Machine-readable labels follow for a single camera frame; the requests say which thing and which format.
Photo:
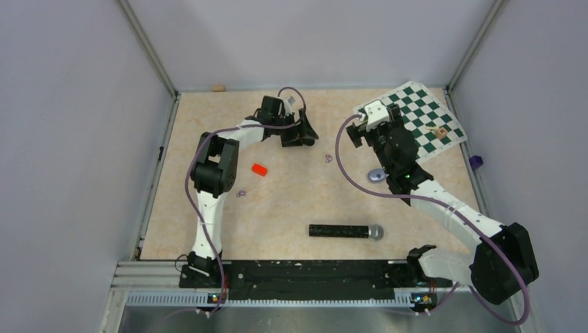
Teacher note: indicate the green white chessboard mat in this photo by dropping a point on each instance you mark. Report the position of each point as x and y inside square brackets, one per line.
[423, 113]

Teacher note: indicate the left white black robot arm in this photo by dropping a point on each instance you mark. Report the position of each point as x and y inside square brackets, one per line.
[212, 173]

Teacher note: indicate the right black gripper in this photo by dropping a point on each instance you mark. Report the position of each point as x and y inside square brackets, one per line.
[358, 134]

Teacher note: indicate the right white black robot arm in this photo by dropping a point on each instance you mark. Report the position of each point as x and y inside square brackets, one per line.
[500, 262]

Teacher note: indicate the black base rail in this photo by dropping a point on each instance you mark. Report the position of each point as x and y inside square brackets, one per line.
[311, 280]

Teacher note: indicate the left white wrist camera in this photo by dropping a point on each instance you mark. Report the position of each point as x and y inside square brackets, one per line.
[289, 102]

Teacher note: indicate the grey oval charging case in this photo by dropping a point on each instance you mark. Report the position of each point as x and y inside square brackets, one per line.
[376, 175]

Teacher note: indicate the purple small object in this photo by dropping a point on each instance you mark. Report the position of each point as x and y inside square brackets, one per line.
[476, 162]

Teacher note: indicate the black microphone silver head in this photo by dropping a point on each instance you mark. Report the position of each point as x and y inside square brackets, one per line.
[374, 232]

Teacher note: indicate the wooden letter cube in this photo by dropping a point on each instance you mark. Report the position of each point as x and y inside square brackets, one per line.
[441, 133]

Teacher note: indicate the red rectangular block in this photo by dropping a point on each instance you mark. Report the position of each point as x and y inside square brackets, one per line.
[259, 169]

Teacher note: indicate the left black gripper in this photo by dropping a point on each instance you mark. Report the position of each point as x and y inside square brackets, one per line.
[301, 130]

